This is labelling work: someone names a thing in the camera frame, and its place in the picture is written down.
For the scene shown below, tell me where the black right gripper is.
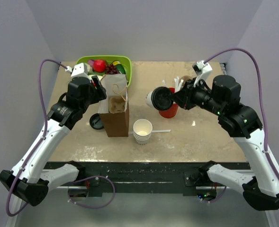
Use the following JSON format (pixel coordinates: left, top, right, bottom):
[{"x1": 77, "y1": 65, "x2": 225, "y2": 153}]
[{"x1": 170, "y1": 76, "x2": 225, "y2": 115}]

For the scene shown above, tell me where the black plastic coffee lid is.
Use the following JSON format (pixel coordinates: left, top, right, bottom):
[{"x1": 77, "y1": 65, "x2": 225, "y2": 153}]
[{"x1": 151, "y1": 87, "x2": 173, "y2": 111}]

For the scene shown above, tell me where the brown paper bag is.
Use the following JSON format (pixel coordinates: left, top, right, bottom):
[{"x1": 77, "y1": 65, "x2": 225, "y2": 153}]
[{"x1": 98, "y1": 74, "x2": 129, "y2": 137}]

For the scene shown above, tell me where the brown pulp cup carrier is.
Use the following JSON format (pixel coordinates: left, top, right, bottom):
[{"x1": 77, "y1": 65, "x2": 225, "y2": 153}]
[
  {"x1": 108, "y1": 96, "x2": 126, "y2": 114},
  {"x1": 180, "y1": 75, "x2": 192, "y2": 82}
]

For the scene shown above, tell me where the white paper cup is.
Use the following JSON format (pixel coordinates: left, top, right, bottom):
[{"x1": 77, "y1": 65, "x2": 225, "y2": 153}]
[{"x1": 145, "y1": 91, "x2": 154, "y2": 108}]

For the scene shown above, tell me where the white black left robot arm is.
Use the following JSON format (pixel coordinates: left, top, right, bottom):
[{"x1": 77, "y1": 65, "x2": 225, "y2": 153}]
[{"x1": 0, "y1": 76, "x2": 107, "y2": 206}]

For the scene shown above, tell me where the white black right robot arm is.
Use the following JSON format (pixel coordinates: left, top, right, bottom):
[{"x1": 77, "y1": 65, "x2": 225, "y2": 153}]
[{"x1": 169, "y1": 75, "x2": 279, "y2": 211}]

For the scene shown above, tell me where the white wrapped straw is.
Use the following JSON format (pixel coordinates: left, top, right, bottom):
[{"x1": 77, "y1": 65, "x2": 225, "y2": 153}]
[{"x1": 174, "y1": 77, "x2": 184, "y2": 93}]

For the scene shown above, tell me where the red plastic cup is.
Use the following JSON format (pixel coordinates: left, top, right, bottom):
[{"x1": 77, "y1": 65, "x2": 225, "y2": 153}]
[{"x1": 159, "y1": 87, "x2": 178, "y2": 119}]

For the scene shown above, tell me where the dark red grape bunch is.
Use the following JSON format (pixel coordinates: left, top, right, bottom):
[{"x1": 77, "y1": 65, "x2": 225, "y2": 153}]
[{"x1": 105, "y1": 64, "x2": 120, "y2": 75}]

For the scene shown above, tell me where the red apple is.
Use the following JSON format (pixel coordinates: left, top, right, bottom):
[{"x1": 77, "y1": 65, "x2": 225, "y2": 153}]
[{"x1": 92, "y1": 59, "x2": 108, "y2": 73}]

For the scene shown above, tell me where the stack of black lids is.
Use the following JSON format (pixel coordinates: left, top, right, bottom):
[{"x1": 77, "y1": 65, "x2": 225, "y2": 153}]
[{"x1": 89, "y1": 113, "x2": 104, "y2": 130}]

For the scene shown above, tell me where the purple onion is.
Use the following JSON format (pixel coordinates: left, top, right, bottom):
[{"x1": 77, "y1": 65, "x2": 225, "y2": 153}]
[{"x1": 88, "y1": 60, "x2": 95, "y2": 67}]

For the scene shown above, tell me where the green plastic basket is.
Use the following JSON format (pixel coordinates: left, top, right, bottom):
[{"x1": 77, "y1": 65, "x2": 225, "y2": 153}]
[{"x1": 76, "y1": 55, "x2": 132, "y2": 87}]

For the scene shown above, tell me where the white straw on table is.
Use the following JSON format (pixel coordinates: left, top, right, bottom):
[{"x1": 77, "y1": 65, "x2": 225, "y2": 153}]
[{"x1": 128, "y1": 129, "x2": 171, "y2": 135}]

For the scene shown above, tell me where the stack of white paper cups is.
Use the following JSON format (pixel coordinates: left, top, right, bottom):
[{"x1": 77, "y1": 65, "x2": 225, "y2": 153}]
[{"x1": 133, "y1": 119, "x2": 153, "y2": 145}]

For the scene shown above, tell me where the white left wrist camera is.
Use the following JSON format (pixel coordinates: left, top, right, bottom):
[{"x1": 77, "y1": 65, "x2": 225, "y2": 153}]
[{"x1": 65, "y1": 63, "x2": 92, "y2": 78}]

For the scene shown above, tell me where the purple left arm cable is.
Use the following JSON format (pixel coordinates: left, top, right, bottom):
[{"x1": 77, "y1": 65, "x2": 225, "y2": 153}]
[{"x1": 6, "y1": 59, "x2": 69, "y2": 217}]

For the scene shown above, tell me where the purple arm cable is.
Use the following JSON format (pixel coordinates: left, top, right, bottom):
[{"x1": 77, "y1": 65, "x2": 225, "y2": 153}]
[
  {"x1": 6, "y1": 59, "x2": 69, "y2": 217},
  {"x1": 204, "y1": 48, "x2": 279, "y2": 197}
]

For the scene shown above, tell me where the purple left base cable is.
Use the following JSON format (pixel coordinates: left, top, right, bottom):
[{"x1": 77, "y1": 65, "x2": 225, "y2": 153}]
[{"x1": 67, "y1": 175, "x2": 116, "y2": 209}]

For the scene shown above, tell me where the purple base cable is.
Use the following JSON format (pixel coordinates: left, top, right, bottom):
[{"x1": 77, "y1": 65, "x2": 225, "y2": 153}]
[
  {"x1": 199, "y1": 185, "x2": 227, "y2": 204},
  {"x1": 67, "y1": 175, "x2": 116, "y2": 209}
]

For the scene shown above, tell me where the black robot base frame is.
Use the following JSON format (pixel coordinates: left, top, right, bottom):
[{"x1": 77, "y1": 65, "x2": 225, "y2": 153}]
[{"x1": 43, "y1": 161, "x2": 251, "y2": 197}]

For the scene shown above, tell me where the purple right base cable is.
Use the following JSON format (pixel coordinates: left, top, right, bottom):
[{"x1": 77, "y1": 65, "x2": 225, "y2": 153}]
[{"x1": 199, "y1": 185, "x2": 227, "y2": 204}]

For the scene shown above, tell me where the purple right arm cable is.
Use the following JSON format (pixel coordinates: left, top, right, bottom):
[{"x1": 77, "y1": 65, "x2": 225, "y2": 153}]
[{"x1": 204, "y1": 48, "x2": 279, "y2": 197}]

